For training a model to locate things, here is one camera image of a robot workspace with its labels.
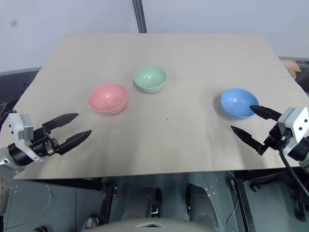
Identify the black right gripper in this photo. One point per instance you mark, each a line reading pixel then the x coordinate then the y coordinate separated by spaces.
pixel 277 137

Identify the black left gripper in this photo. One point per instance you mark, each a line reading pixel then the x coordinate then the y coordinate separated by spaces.
pixel 44 145

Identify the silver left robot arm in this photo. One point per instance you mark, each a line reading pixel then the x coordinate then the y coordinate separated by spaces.
pixel 17 154

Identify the blue plastic bowl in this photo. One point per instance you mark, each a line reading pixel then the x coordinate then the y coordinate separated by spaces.
pixel 236 101

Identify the pink plastic bowl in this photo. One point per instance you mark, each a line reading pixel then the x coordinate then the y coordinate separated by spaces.
pixel 106 96

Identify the brown cardboard piece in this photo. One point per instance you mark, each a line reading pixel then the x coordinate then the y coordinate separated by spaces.
pixel 290 66

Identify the black table leg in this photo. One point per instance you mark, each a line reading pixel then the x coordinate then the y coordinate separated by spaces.
pixel 245 203
pixel 107 200

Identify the dark rounded robot foot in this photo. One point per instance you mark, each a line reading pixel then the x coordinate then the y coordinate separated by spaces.
pixel 199 203

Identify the green plastic bowl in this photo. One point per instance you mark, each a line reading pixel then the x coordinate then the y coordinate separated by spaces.
pixel 149 77

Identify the grey robot torso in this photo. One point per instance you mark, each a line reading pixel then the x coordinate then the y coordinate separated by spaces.
pixel 140 226

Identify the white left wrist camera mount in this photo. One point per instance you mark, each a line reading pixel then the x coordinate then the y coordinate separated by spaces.
pixel 24 125

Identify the dark vertical post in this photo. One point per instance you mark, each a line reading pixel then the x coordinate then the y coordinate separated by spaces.
pixel 139 17

